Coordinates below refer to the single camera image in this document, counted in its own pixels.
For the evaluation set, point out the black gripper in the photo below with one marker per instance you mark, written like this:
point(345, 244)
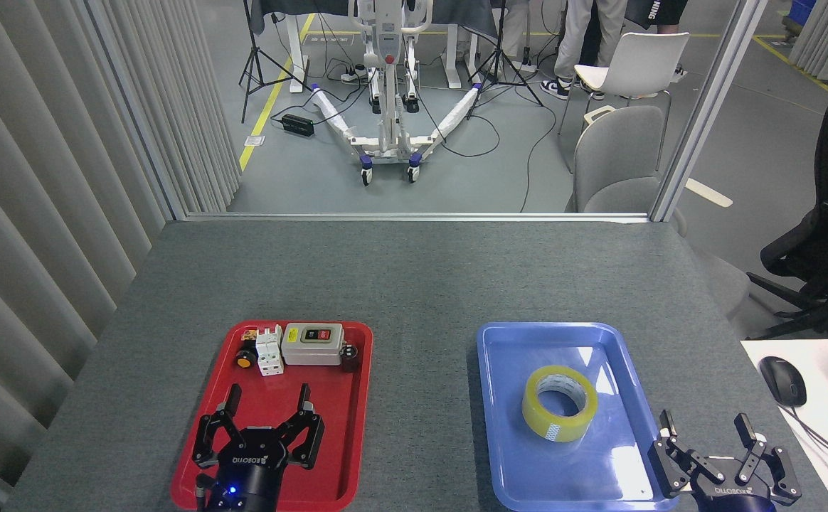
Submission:
point(247, 469)
point(734, 498)

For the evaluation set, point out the yellow tape roll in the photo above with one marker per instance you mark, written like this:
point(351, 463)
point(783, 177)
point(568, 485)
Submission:
point(556, 427)

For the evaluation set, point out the black yellow push button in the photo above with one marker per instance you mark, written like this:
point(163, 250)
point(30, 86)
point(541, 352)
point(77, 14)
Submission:
point(245, 359)

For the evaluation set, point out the white circuit breaker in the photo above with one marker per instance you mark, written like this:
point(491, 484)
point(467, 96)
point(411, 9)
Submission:
point(269, 355)

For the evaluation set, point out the red plastic tray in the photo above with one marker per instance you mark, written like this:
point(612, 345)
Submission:
point(343, 427)

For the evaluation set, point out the black computer mouse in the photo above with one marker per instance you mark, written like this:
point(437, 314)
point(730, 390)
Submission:
point(784, 380)

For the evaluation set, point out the white desk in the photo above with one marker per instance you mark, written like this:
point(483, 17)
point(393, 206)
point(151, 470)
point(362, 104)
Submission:
point(823, 384)

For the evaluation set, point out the blue plastic tray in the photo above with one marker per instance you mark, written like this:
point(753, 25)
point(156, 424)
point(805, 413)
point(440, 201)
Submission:
point(513, 455)

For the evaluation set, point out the black power adapter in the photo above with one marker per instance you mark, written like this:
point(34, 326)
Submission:
point(297, 125)

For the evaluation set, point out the grey upholstered chair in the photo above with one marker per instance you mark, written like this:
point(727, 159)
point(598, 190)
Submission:
point(617, 156)

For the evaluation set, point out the white wheeled stand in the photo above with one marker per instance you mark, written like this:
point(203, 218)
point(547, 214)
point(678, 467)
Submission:
point(388, 85)

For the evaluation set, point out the black tripod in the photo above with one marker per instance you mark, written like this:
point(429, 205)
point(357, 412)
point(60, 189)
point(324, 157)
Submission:
point(499, 50)
point(251, 50)

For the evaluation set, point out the white plastic chair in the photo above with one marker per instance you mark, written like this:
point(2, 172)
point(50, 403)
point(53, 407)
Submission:
point(641, 60)

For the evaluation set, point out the person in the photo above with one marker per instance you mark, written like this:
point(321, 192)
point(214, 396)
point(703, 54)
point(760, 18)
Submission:
point(585, 35)
point(517, 21)
point(659, 11)

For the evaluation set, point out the blue storage bin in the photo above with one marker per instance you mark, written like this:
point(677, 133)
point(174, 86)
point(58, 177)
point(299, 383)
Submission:
point(804, 11)

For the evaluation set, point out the dark cloth covered table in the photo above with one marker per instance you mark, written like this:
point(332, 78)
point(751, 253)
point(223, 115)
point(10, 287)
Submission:
point(457, 11)

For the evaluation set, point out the grey switch box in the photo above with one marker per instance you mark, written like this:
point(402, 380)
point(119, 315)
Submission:
point(312, 352)

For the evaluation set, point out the black round knob switch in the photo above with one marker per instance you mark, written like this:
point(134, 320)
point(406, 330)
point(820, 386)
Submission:
point(349, 359)

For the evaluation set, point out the silver aluminium rail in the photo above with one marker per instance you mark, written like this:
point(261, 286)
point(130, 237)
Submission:
point(414, 217)

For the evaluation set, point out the silver aluminium post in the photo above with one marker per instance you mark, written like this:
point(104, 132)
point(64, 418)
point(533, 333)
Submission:
point(713, 99)

